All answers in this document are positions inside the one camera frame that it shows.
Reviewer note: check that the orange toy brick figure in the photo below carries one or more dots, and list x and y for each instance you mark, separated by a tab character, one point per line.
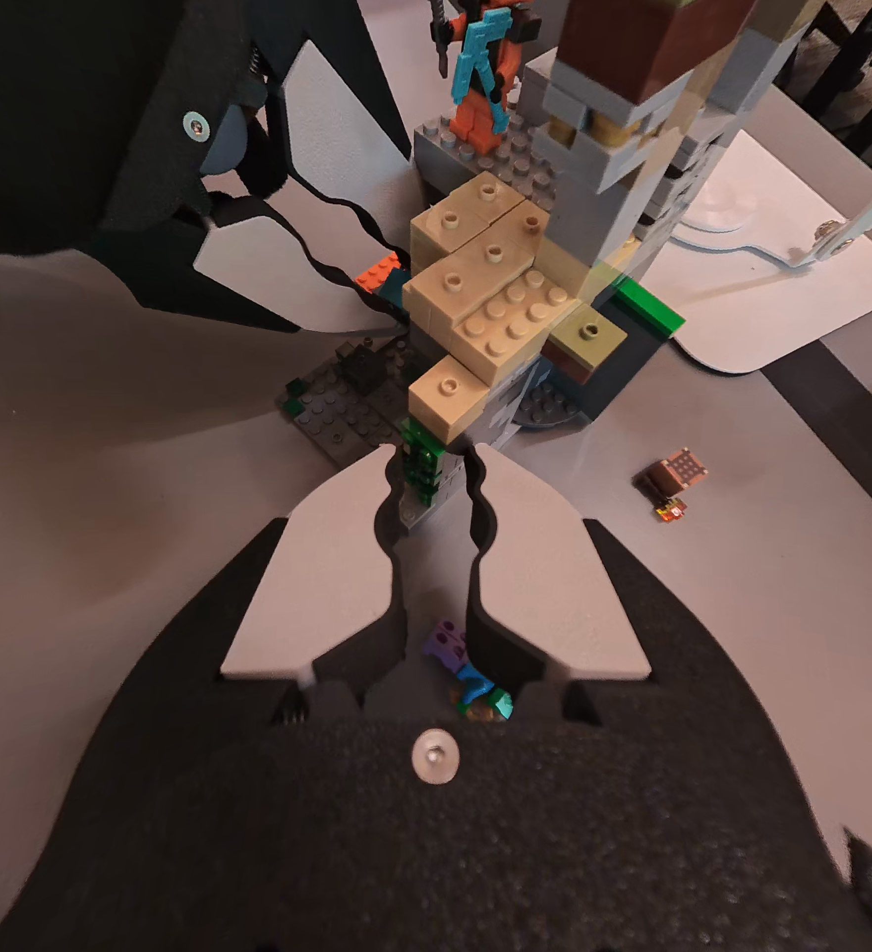
480	119

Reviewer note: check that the black chair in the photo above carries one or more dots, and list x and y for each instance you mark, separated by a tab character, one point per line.
852	111

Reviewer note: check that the tiny red yellow toy piece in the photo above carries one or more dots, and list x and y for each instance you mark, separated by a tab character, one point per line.
670	511

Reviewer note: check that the small brown toy block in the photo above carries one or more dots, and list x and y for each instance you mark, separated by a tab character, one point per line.
675	472

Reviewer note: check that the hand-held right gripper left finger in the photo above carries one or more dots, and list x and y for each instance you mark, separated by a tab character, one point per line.
317	580

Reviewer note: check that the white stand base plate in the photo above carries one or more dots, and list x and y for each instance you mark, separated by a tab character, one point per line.
778	312

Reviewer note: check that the toy brick castle model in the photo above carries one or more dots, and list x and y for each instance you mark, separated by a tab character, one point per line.
480	297

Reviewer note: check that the teal-headed toy brick figure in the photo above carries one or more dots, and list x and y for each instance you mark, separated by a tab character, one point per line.
445	643

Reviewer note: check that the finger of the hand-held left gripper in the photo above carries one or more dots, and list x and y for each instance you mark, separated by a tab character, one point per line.
272	275
346	141

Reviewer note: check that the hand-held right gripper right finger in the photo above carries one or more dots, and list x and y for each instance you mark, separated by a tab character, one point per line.
547	580

